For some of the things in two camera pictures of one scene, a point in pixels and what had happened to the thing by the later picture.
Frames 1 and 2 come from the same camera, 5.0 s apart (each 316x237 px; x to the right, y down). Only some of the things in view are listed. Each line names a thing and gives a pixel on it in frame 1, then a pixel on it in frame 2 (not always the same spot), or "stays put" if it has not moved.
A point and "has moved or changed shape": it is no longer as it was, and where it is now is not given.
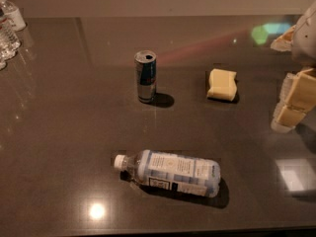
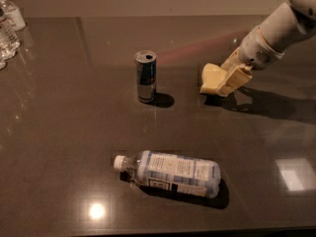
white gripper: (305, 39) to (255, 51)
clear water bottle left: (9, 40) stays put
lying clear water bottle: (172, 172) stays put
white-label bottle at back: (12, 11) stays put
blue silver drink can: (145, 61) stays put
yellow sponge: (222, 85) has moved or changed shape
